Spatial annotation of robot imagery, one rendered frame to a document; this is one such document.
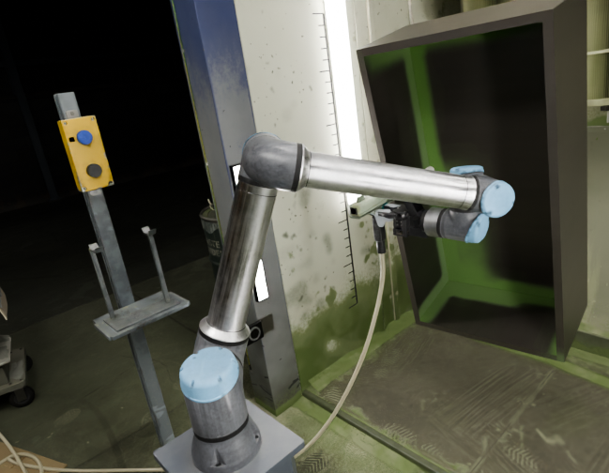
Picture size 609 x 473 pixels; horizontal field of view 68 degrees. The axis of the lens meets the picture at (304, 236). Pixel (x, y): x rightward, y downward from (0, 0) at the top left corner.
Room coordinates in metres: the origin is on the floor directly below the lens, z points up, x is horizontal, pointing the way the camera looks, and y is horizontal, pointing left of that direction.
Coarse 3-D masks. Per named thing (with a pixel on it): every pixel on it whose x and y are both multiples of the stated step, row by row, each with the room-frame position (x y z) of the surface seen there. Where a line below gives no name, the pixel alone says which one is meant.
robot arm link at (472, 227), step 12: (444, 216) 1.25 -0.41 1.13; (456, 216) 1.21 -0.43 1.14; (468, 216) 1.19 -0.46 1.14; (480, 216) 1.19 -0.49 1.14; (444, 228) 1.24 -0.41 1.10; (456, 228) 1.21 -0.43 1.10; (468, 228) 1.18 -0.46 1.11; (480, 228) 1.19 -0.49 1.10; (468, 240) 1.19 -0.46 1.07; (480, 240) 1.20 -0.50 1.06
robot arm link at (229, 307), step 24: (240, 168) 1.18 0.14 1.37; (240, 192) 1.16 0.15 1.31; (264, 192) 1.15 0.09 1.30; (240, 216) 1.15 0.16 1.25; (264, 216) 1.16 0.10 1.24; (240, 240) 1.14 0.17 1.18; (264, 240) 1.18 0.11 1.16; (240, 264) 1.14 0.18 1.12; (216, 288) 1.17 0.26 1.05; (240, 288) 1.14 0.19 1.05; (216, 312) 1.15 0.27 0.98; (240, 312) 1.15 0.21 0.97; (216, 336) 1.12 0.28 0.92; (240, 336) 1.15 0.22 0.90; (240, 360) 1.11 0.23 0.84
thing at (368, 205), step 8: (432, 168) 1.69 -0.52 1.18; (360, 200) 1.39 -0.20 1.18; (368, 200) 1.39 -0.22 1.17; (376, 200) 1.42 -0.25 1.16; (384, 200) 1.44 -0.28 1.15; (392, 200) 1.48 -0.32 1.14; (360, 208) 1.36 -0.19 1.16; (368, 208) 1.38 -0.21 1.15; (376, 208) 1.41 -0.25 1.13; (352, 216) 1.38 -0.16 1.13; (360, 216) 1.37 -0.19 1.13; (376, 224) 1.44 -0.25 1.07; (376, 232) 1.44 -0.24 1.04; (384, 232) 1.45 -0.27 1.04; (376, 240) 1.45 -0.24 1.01; (384, 240) 1.45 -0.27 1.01; (384, 248) 1.44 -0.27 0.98
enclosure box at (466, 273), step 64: (576, 0) 1.37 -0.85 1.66; (384, 64) 1.75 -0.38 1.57; (448, 64) 1.79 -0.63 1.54; (512, 64) 1.64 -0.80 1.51; (576, 64) 1.39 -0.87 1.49; (384, 128) 1.72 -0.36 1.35; (448, 128) 1.85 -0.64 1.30; (512, 128) 1.68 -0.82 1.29; (576, 128) 1.41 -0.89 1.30; (576, 192) 1.43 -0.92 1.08; (448, 256) 2.01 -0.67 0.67; (512, 256) 1.79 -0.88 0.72; (576, 256) 1.46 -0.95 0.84; (448, 320) 1.76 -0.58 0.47; (512, 320) 1.65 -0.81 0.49; (576, 320) 1.49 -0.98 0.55
